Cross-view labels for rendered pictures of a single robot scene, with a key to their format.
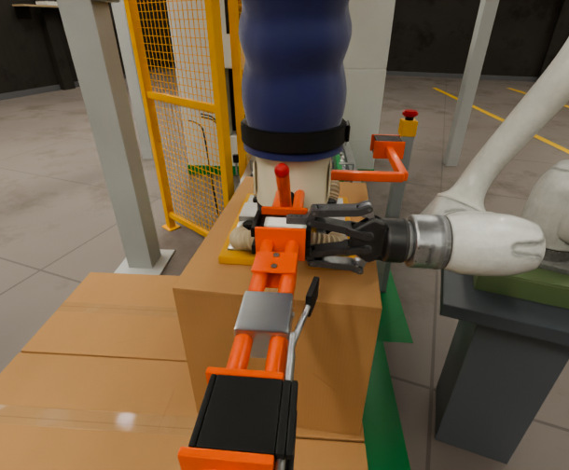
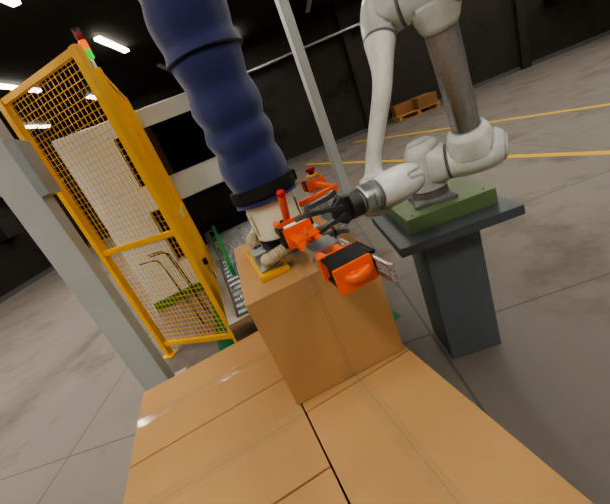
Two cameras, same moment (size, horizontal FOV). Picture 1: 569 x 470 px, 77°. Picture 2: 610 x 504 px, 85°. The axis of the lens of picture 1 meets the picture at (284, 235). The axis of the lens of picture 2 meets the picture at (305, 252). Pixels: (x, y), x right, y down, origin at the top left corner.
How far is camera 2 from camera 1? 41 cm
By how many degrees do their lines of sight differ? 17
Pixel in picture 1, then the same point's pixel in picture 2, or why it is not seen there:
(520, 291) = (433, 221)
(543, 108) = (381, 113)
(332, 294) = not seen: hidden behind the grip
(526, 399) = (480, 288)
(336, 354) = (361, 293)
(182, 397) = (280, 406)
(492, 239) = (397, 175)
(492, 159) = (374, 149)
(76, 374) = (190, 447)
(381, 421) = not seen: hidden behind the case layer
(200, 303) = (267, 307)
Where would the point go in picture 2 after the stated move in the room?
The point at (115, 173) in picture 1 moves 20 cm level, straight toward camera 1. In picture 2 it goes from (110, 323) to (121, 328)
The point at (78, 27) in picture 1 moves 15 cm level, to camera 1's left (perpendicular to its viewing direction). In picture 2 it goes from (37, 221) to (7, 233)
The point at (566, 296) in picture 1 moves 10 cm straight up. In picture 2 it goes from (456, 209) to (451, 186)
